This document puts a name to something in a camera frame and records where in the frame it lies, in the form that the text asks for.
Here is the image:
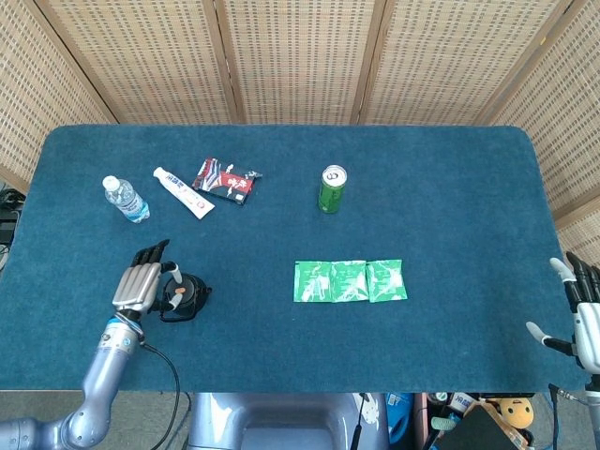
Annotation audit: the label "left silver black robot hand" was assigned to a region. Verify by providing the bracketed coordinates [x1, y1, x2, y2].
[111, 238, 183, 323]

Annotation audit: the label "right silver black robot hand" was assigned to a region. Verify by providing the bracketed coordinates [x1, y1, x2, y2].
[525, 251, 600, 375]

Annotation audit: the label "black teapot lid orange knob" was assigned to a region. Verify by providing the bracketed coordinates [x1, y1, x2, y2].
[164, 274, 197, 307]

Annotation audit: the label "black cast iron teapot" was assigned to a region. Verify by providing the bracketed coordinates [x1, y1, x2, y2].
[157, 273, 214, 324]

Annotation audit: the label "clear plastic water bottle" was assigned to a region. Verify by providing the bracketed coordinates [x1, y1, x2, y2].
[102, 175, 151, 224]

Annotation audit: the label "white toothpaste tube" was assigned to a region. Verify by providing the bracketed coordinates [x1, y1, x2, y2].
[152, 166, 217, 220]

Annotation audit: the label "yellow plush toy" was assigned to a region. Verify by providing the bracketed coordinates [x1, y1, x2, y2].
[497, 397, 536, 430]

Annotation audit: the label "black red flat box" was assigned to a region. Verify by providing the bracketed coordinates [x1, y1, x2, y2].
[191, 157, 263, 208]

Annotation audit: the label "black floor devices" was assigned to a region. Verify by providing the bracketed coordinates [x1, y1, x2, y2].
[0, 185, 25, 273]

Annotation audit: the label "green sachet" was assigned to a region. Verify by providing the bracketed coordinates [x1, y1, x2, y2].
[365, 258, 409, 304]
[292, 260, 337, 304]
[330, 260, 371, 304]

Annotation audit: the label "blue table cloth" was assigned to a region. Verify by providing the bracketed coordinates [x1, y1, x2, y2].
[0, 124, 588, 395]

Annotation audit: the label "woven bamboo screen panel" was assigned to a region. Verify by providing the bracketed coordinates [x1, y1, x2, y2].
[35, 0, 246, 127]
[213, 0, 393, 127]
[0, 0, 119, 194]
[358, 0, 578, 127]
[482, 0, 600, 266]

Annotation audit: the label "silver robot torso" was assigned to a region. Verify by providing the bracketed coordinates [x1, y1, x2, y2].
[186, 392, 391, 450]

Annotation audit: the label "blue plastic bag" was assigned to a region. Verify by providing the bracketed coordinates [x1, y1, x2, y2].
[384, 392, 417, 445]

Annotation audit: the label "green drink can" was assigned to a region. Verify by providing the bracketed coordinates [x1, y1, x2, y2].
[318, 164, 348, 216]

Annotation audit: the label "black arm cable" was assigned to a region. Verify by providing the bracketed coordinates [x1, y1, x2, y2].
[139, 342, 183, 450]

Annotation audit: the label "blue cable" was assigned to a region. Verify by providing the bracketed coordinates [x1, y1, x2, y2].
[547, 383, 590, 450]

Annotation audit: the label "black torso cable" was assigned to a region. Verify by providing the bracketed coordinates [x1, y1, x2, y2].
[350, 393, 372, 450]

